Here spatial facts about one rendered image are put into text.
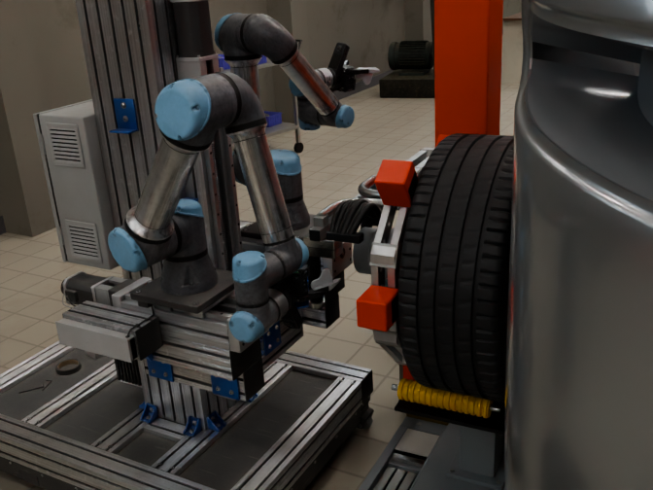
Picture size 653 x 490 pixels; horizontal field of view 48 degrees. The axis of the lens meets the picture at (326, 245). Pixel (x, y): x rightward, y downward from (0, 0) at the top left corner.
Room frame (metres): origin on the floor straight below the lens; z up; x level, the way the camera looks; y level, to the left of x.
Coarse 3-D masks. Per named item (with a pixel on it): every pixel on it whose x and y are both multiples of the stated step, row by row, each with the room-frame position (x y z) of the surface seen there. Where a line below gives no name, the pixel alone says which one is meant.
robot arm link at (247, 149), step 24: (216, 72) 1.63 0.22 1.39; (240, 120) 1.60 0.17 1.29; (264, 120) 1.63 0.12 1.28; (240, 144) 1.61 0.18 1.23; (264, 144) 1.62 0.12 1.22; (264, 168) 1.60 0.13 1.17; (264, 192) 1.59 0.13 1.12; (264, 216) 1.58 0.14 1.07; (288, 216) 1.61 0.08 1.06; (264, 240) 1.59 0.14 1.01; (288, 240) 1.58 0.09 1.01; (288, 264) 1.55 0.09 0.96
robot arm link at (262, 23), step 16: (256, 16) 2.24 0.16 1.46; (256, 32) 2.21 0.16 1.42; (272, 32) 2.21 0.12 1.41; (288, 32) 2.25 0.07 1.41; (256, 48) 2.22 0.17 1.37; (272, 48) 2.21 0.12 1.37; (288, 48) 2.22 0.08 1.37; (288, 64) 2.25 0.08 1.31; (304, 64) 2.28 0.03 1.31; (304, 80) 2.29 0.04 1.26; (320, 80) 2.33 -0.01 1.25; (320, 96) 2.33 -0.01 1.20; (320, 112) 2.37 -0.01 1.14; (336, 112) 2.37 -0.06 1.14; (352, 112) 2.40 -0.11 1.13
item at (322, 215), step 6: (348, 198) 1.84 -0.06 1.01; (354, 198) 1.84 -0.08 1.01; (366, 198) 1.83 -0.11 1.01; (372, 198) 1.83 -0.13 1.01; (330, 204) 1.80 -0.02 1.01; (336, 204) 1.81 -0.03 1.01; (378, 204) 1.81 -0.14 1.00; (324, 210) 1.76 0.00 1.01; (330, 210) 1.77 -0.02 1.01; (318, 216) 1.74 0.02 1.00; (324, 216) 1.74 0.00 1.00; (318, 222) 1.73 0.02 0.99; (324, 222) 1.73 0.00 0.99
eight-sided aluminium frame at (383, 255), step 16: (416, 160) 1.81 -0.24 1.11; (384, 208) 1.65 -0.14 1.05; (400, 208) 1.63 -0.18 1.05; (384, 224) 1.62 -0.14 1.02; (400, 224) 1.60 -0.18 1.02; (384, 240) 1.62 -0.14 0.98; (400, 240) 1.59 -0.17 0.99; (384, 256) 1.56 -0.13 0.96; (400, 256) 1.58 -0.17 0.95; (384, 272) 1.60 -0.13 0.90; (384, 336) 1.56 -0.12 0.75; (400, 352) 1.61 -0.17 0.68
